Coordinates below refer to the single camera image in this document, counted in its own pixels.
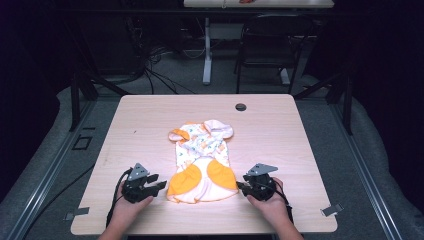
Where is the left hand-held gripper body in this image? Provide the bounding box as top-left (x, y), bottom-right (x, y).
top-left (121, 162), bottom-right (160, 205)

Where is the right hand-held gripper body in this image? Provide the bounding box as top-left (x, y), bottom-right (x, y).
top-left (245, 162), bottom-right (279, 202)

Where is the white and orange baby garment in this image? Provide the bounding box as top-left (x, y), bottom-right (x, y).
top-left (166, 119), bottom-right (240, 205)

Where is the person's left hand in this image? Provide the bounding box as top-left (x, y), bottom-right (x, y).
top-left (110, 181), bottom-right (155, 228)

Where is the person's right hand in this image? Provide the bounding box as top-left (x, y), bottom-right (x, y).
top-left (246, 177), bottom-right (292, 228)

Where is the white table leg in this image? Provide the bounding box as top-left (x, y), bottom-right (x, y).
top-left (202, 17), bottom-right (213, 86)

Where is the black folding chair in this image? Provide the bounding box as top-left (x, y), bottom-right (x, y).
top-left (234, 13), bottom-right (315, 95)

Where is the light background table top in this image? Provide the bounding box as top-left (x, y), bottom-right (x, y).
top-left (183, 0), bottom-right (335, 9)

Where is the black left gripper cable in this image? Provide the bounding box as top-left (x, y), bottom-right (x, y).
top-left (105, 167), bottom-right (134, 228)

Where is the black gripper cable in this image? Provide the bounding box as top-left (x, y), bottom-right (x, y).
top-left (272, 179), bottom-right (295, 224)
top-left (105, 167), bottom-right (134, 228)

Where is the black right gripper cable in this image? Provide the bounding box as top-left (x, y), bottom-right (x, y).
top-left (272, 179), bottom-right (295, 224)

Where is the thin black floor cable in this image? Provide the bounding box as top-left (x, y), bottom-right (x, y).
top-left (22, 163), bottom-right (96, 236)

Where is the aluminium floor rail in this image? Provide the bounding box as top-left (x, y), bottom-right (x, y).
top-left (329, 99), bottom-right (405, 240)
top-left (5, 99), bottom-right (98, 240)

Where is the bundle of black floor cables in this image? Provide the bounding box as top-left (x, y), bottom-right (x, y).
top-left (141, 44), bottom-right (198, 96)

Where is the black frame post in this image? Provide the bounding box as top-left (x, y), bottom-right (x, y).
top-left (69, 64), bottom-right (82, 132)

